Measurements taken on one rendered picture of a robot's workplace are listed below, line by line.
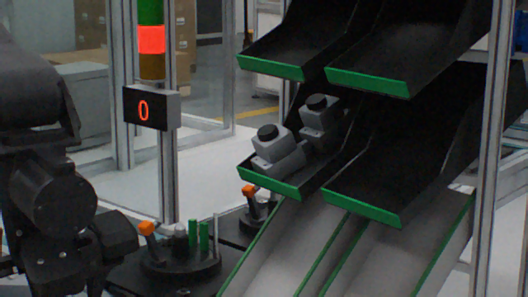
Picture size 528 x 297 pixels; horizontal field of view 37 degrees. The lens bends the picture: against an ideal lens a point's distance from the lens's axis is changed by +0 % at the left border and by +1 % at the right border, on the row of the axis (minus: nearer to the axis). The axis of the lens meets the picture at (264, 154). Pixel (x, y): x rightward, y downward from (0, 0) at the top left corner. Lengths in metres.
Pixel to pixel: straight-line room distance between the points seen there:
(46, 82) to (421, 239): 0.58
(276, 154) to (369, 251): 0.19
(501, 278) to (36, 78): 1.16
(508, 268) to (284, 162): 0.77
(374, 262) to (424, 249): 0.08
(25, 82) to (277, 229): 0.58
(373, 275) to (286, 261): 0.14
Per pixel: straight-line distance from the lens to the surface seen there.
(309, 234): 1.18
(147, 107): 1.50
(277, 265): 1.18
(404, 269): 1.09
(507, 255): 1.79
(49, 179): 0.68
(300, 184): 1.04
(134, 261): 1.42
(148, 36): 1.48
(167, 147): 1.55
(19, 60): 0.76
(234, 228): 1.55
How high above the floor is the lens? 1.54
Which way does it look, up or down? 16 degrees down
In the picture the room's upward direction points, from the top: straight up
